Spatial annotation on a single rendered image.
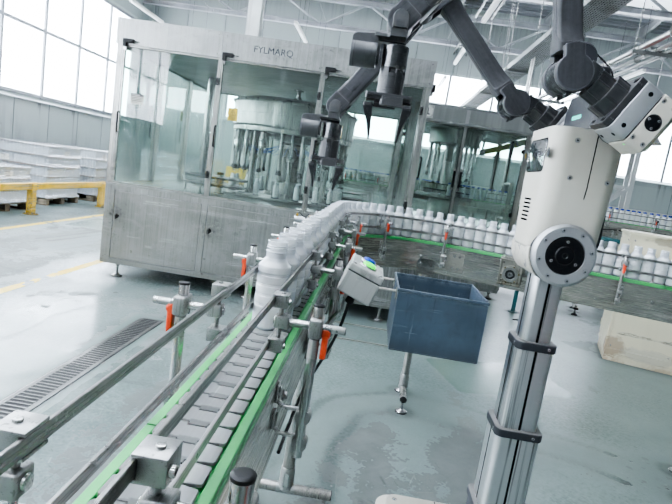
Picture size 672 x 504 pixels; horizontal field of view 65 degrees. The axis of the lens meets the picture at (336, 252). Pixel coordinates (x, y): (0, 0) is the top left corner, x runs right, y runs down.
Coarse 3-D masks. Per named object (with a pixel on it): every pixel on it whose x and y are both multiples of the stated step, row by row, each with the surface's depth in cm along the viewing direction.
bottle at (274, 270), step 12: (276, 240) 98; (276, 252) 95; (264, 264) 95; (276, 264) 95; (288, 264) 97; (264, 276) 95; (276, 276) 95; (288, 276) 97; (264, 288) 95; (276, 288) 95; (264, 300) 95; (252, 312) 98; (276, 312) 96; (264, 324) 96
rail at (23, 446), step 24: (336, 240) 210; (192, 312) 63; (240, 312) 90; (264, 312) 70; (288, 312) 95; (168, 336) 55; (216, 336) 76; (240, 336) 57; (144, 360) 50; (192, 360) 66; (96, 384) 41; (168, 384) 58; (240, 384) 61; (72, 408) 38; (144, 408) 52; (48, 432) 35; (120, 432) 47; (168, 432) 38; (0, 456) 31; (24, 456) 33; (96, 456) 43; (192, 456) 45; (72, 480) 40; (120, 480) 30
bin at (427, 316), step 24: (384, 288) 184; (408, 288) 209; (432, 288) 208; (456, 288) 208; (408, 312) 180; (432, 312) 179; (456, 312) 178; (480, 312) 178; (408, 336) 181; (432, 336) 180; (456, 336) 179; (480, 336) 179; (456, 360) 181
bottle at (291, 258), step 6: (288, 240) 101; (294, 240) 102; (288, 246) 101; (294, 246) 102; (288, 252) 101; (294, 252) 102; (288, 258) 101; (294, 258) 102; (294, 264) 101; (294, 270) 102; (294, 282) 102; (288, 288) 101; (294, 288) 103; (294, 294) 103
